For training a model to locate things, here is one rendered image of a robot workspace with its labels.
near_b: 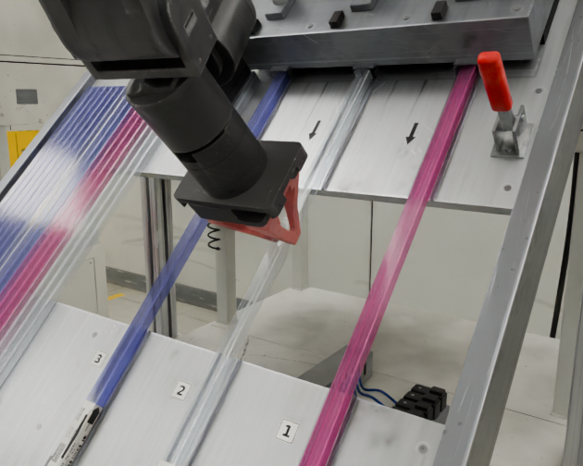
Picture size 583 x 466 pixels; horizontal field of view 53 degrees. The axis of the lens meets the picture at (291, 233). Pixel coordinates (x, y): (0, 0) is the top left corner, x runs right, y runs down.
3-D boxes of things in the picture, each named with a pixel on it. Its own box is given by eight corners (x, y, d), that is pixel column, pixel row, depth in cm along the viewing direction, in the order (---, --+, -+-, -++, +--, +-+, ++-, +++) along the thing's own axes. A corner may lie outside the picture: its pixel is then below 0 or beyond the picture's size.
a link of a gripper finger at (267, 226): (268, 203, 58) (220, 141, 51) (331, 211, 54) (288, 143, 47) (239, 262, 55) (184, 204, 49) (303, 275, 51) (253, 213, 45)
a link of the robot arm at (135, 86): (103, 100, 39) (169, 88, 36) (141, 30, 42) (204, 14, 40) (163, 165, 44) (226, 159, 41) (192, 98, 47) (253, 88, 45)
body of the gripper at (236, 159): (217, 151, 53) (170, 91, 47) (313, 156, 47) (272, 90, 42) (183, 210, 50) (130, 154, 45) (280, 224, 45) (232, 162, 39)
